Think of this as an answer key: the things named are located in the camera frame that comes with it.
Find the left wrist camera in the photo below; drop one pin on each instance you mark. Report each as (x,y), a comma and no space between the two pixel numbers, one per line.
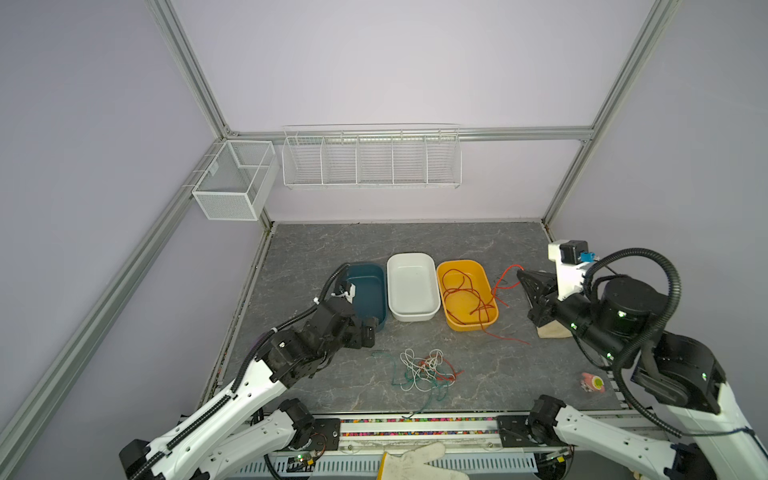
(346,290)

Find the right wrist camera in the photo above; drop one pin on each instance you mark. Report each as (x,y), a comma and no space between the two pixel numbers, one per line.
(572,259)

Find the white mesh box basket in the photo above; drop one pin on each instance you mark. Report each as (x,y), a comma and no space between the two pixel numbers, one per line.
(236,183)

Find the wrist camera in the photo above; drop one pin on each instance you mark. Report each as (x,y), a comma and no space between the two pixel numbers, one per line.
(572,259)
(346,290)

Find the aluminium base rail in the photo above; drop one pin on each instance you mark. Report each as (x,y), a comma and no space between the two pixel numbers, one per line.
(460,431)

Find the white glove at front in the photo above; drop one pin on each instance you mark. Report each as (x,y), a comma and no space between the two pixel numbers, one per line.
(417,464)

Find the white plastic bin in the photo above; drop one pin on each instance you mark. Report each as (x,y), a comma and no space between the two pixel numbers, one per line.
(412,287)

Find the yellow plastic bin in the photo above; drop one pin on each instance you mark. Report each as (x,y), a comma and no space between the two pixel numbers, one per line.
(466,296)

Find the beige work glove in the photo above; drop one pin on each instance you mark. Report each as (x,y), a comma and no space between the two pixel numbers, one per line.
(554,330)

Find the white wire shelf basket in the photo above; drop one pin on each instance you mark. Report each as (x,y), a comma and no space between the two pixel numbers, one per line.
(372,156)

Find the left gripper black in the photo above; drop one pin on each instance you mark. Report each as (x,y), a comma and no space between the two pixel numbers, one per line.
(357,333)

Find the dark teal plastic bin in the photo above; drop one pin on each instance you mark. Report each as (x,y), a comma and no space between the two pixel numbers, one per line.
(370,300)

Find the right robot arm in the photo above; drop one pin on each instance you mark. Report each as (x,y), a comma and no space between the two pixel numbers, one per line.
(619,306)

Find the pink toy figure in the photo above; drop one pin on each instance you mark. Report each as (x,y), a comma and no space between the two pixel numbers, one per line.
(592,383)

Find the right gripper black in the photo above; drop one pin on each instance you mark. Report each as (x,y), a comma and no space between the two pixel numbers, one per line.
(546,286)

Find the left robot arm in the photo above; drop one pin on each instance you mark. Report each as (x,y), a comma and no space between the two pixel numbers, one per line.
(214,442)

